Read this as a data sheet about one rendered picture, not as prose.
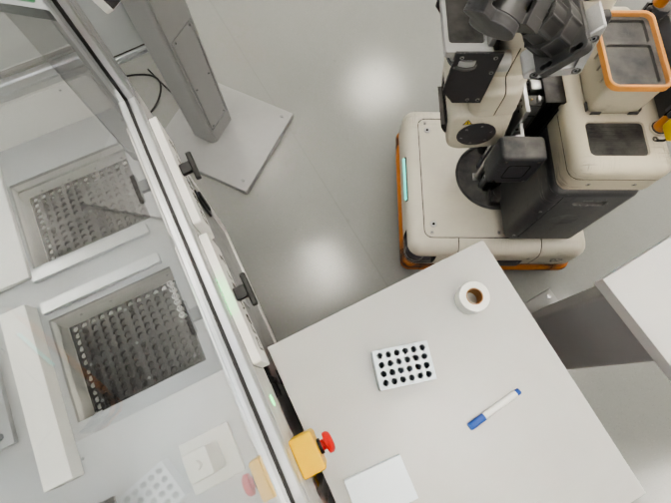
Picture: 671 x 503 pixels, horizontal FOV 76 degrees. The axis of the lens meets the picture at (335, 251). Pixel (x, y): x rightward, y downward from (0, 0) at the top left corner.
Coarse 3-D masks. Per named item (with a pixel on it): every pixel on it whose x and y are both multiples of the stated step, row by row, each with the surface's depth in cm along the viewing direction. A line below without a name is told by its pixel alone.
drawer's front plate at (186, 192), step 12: (156, 120) 97; (156, 132) 96; (168, 144) 96; (168, 156) 94; (180, 180) 92; (180, 192) 92; (192, 192) 98; (192, 204) 91; (192, 216) 90; (204, 228) 93
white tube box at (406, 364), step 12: (384, 348) 94; (396, 348) 94; (408, 348) 94; (420, 348) 97; (372, 360) 96; (384, 360) 93; (396, 360) 97; (408, 360) 95; (420, 360) 93; (384, 372) 95; (396, 372) 93; (408, 372) 93; (420, 372) 93; (432, 372) 92; (384, 384) 95; (396, 384) 92; (408, 384) 92
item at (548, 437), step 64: (448, 256) 105; (384, 320) 100; (448, 320) 100; (512, 320) 100; (320, 384) 95; (448, 384) 95; (512, 384) 95; (384, 448) 91; (448, 448) 91; (512, 448) 91; (576, 448) 91
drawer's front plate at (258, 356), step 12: (204, 240) 88; (216, 252) 89; (216, 264) 87; (216, 276) 86; (228, 276) 90; (228, 288) 85; (228, 300) 84; (240, 312) 84; (240, 324) 83; (252, 324) 92; (252, 336) 83; (252, 348) 81; (252, 360) 81; (264, 360) 84
